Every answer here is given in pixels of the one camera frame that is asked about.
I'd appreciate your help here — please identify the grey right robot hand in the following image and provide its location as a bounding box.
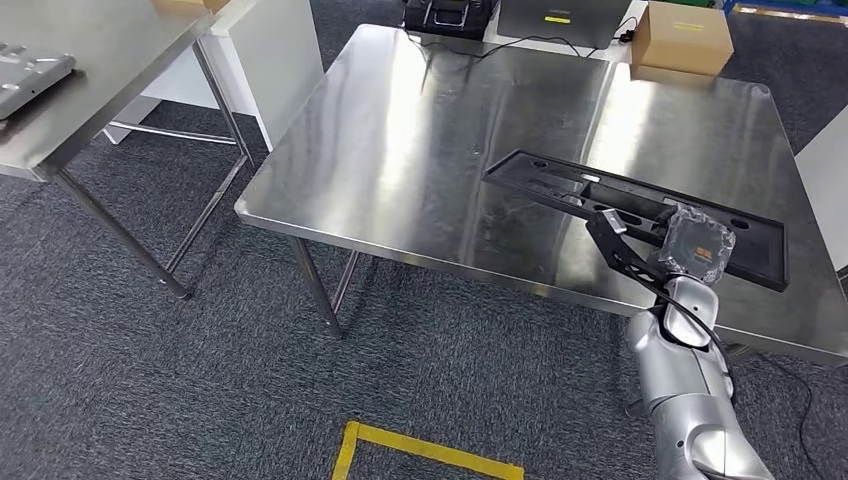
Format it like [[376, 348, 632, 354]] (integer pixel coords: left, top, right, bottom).
[[651, 203, 737, 287]]

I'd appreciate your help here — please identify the black plastic plate bracket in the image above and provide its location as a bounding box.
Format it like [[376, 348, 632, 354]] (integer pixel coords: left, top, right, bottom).
[[482, 148, 790, 293]]

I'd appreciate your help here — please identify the large steel workbench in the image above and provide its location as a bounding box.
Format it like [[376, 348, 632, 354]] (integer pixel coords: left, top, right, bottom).
[[235, 23, 848, 369]]

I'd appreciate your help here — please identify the white furniture panel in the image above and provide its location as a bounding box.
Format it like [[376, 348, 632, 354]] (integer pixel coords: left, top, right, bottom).
[[793, 105, 848, 274]]

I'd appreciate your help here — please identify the cardboard box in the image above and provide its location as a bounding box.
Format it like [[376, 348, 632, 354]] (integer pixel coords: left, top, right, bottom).
[[629, 1, 735, 77]]

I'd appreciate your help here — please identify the grey laptop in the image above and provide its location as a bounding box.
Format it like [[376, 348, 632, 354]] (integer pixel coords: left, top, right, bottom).
[[496, 0, 634, 51]]

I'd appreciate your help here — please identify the black device case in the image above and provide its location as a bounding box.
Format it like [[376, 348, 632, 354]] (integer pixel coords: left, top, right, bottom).
[[402, 0, 499, 42]]

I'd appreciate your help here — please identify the yellow floor tape square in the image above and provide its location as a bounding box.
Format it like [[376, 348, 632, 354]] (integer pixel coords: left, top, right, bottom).
[[331, 420, 525, 480]]

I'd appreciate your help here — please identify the white cabinet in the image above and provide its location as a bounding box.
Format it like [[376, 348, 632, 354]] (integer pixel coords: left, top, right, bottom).
[[102, 0, 326, 152]]

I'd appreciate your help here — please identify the tan box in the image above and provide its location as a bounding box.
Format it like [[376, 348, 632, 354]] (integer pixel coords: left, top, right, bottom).
[[152, 0, 232, 15]]

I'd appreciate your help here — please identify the steel table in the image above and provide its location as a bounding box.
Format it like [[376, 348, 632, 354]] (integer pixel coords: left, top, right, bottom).
[[0, 0, 256, 301]]

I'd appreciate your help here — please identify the grey metal panel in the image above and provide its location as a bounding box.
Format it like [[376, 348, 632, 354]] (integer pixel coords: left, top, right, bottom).
[[0, 40, 77, 122]]

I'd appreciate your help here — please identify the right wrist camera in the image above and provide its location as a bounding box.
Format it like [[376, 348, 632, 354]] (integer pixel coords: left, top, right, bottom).
[[584, 208, 670, 286]]

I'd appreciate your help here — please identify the black camera cable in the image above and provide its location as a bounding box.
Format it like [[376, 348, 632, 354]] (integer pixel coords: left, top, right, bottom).
[[652, 288, 738, 407]]

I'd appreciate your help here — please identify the black floor cable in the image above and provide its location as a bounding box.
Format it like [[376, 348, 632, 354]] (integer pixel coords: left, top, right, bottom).
[[755, 351, 817, 480]]

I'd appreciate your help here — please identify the black laptop cable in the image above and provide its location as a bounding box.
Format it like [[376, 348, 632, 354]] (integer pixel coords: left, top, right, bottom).
[[407, 14, 639, 62]]

